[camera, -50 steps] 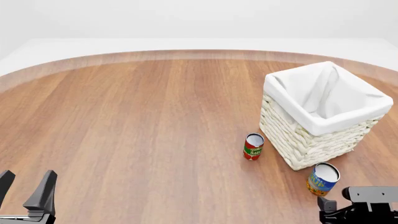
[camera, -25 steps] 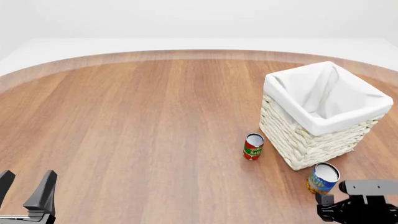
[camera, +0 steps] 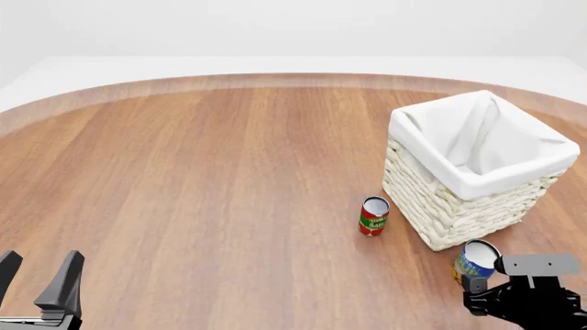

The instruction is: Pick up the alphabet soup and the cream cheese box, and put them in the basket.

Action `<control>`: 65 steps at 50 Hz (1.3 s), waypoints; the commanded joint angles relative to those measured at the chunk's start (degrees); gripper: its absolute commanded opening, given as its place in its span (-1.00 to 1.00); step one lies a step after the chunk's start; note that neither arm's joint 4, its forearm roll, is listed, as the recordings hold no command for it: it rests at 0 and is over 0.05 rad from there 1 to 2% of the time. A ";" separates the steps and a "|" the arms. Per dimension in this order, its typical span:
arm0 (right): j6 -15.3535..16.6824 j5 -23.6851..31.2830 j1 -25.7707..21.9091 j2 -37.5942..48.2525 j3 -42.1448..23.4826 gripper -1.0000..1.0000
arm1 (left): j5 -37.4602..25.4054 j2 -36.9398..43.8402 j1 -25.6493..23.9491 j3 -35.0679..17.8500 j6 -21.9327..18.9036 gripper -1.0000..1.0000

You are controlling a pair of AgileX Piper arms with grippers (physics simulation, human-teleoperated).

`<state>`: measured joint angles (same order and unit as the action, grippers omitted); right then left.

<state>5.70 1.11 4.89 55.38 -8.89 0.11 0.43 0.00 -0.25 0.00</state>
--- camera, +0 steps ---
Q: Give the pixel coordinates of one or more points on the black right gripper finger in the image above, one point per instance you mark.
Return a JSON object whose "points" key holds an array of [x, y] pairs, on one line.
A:
{"points": [[477, 285]]}

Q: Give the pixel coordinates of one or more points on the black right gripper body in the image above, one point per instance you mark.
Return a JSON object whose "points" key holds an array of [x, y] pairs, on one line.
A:
{"points": [[513, 300]]}

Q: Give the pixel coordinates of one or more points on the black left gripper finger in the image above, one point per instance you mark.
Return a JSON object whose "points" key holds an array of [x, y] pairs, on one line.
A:
{"points": [[64, 288], [8, 271]]}

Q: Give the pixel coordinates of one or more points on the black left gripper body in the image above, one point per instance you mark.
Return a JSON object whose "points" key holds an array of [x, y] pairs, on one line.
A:
{"points": [[69, 324]]}

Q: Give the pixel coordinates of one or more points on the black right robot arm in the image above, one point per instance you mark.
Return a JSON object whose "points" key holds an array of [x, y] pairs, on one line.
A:
{"points": [[557, 326]]}

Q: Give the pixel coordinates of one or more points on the blue alphabet soup tin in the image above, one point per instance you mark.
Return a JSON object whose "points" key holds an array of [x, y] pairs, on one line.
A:
{"points": [[474, 263]]}

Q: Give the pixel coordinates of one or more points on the white wicker basket with cloth lining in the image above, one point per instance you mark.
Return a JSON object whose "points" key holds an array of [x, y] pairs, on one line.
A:
{"points": [[463, 192]]}

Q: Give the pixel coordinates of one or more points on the red tomato sauce tin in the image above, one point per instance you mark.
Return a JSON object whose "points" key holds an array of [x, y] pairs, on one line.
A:
{"points": [[373, 220]]}

